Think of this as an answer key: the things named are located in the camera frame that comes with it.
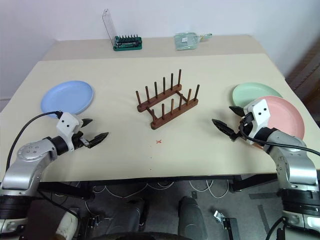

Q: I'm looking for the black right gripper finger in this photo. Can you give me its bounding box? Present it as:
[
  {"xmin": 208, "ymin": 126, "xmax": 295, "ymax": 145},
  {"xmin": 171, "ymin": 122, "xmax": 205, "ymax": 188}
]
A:
[
  {"xmin": 211, "ymin": 118, "xmax": 238, "ymax": 138},
  {"xmin": 229, "ymin": 105, "xmax": 247, "ymax": 118}
]

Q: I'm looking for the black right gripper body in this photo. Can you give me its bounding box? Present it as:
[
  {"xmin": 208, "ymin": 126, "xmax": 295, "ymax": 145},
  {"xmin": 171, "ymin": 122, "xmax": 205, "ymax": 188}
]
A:
[{"xmin": 230, "ymin": 113, "xmax": 255, "ymax": 141}]

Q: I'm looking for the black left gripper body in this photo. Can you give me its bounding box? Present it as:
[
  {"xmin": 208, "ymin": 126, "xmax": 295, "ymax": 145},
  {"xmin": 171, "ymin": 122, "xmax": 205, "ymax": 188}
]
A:
[{"xmin": 71, "ymin": 130, "xmax": 91, "ymax": 149}]

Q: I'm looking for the wooden dish rack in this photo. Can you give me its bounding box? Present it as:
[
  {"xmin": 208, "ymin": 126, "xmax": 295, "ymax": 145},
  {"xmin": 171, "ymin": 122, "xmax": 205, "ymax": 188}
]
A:
[{"xmin": 135, "ymin": 69, "xmax": 201, "ymax": 130}]

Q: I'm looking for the green plate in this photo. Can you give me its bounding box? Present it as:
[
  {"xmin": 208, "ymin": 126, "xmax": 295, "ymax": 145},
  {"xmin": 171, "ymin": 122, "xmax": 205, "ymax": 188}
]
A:
[{"xmin": 231, "ymin": 83, "xmax": 284, "ymax": 108}]

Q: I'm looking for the blue plate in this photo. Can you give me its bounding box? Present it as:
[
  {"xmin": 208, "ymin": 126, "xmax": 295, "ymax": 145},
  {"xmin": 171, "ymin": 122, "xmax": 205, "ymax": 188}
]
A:
[{"xmin": 40, "ymin": 80, "xmax": 95, "ymax": 116}]

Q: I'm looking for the pink plate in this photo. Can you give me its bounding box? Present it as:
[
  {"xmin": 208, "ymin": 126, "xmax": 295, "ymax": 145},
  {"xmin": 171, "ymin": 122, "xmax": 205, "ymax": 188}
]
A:
[{"xmin": 261, "ymin": 95, "xmax": 306, "ymax": 141}]

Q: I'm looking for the dark rounded robot leg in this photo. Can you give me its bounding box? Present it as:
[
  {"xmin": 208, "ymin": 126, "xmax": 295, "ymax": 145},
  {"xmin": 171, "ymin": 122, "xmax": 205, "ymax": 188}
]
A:
[
  {"xmin": 176, "ymin": 196, "xmax": 209, "ymax": 237},
  {"xmin": 109, "ymin": 197, "xmax": 148, "ymax": 237}
]

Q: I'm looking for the clear plastic bag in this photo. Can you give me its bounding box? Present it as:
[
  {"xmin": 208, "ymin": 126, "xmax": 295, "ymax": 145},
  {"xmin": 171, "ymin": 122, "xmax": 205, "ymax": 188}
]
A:
[{"xmin": 173, "ymin": 32, "xmax": 214, "ymax": 52}]

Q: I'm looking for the green screwdriver bit set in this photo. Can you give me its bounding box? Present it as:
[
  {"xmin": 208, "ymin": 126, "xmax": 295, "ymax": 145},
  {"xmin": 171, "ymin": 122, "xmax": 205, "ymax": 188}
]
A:
[{"xmin": 112, "ymin": 34, "xmax": 144, "ymax": 52}]

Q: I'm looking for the clear plastic bit set lid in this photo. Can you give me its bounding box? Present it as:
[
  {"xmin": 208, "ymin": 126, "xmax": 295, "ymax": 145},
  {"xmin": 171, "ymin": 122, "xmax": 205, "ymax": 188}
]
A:
[{"xmin": 101, "ymin": 8, "xmax": 118, "ymax": 42}]

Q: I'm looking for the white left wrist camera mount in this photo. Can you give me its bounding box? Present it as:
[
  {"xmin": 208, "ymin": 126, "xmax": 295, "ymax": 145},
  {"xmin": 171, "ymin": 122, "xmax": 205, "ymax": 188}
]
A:
[{"xmin": 55, "ymin": 112, "xmax": 84, "ymax": 147}]

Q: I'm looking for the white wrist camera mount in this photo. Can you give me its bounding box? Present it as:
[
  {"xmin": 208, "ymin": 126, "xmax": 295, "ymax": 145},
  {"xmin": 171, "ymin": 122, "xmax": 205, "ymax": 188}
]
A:
[
  {"xmin": 55, "ymin": 112, "xmax": 84, "ymax": 147},
  {"xmin": 243, "ymin": 98, "xmax": 272, "ymax": 146}
]

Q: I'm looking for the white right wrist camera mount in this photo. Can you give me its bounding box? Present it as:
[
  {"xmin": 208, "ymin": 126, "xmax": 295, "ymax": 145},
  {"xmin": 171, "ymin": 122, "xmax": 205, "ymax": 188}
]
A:
[{"xmin": 243, "ymin": 98, "xmax": 272, "ymax": 146}]

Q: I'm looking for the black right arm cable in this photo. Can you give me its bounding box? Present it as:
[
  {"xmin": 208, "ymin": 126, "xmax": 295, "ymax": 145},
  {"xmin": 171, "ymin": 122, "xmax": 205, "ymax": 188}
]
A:
[{"xmin": 239, "ymin": 119, "xmax": 320, "ymax": 156}]

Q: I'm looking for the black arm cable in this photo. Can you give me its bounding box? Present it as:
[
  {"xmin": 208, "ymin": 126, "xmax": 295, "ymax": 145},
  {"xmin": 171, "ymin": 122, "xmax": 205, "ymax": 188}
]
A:
[
  {"xmin": 239, "ymin": 119, "xmax": 320, "ymax": 156},
  {"xmin": 5, "ymin": 110, "xmax": 63, "ymax": 172}
]

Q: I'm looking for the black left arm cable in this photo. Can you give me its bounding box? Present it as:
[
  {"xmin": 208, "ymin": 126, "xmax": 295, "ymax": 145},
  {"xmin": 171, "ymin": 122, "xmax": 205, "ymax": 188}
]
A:
[{"xmin": 5, "ymin": 110, "xmax": 63, "ymax": 172}]

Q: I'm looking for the black table frame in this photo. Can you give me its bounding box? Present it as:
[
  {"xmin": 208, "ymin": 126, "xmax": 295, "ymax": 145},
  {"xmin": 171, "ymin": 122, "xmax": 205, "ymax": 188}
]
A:
[{"xmin": 37, "ymin": 172, "xmax": 278, "ymax": 201}]

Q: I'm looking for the white floor cable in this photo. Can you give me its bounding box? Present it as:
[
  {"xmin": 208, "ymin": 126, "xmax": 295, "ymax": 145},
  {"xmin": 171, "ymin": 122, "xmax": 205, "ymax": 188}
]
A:
[{"xmin": 92, "ymin": 180, "xmax": 230, "ymax": 199}]

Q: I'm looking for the silver metal bracket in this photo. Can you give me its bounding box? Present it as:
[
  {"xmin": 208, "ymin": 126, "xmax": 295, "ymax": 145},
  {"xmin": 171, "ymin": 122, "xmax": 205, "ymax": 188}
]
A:
[{"xmin": 212, "ymin": 210, "xmax": 225, "ymax": 223}]

